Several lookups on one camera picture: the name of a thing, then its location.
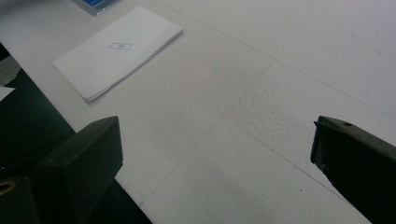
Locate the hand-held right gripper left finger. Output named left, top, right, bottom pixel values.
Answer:
left=33, top=115, right=124, bottom=224

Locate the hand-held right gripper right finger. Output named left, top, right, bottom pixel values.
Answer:
left=309, top=115, right=396, bottom=224

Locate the white paper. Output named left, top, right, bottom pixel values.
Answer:
left=51, top=6, right=184, bottom=104

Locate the blue ink pad box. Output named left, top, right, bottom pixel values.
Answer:
left=72, top=0, right=119, bottom=16

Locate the white table cover sheet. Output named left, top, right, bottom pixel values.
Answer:
left=0, top=0, right=396, bottom=224

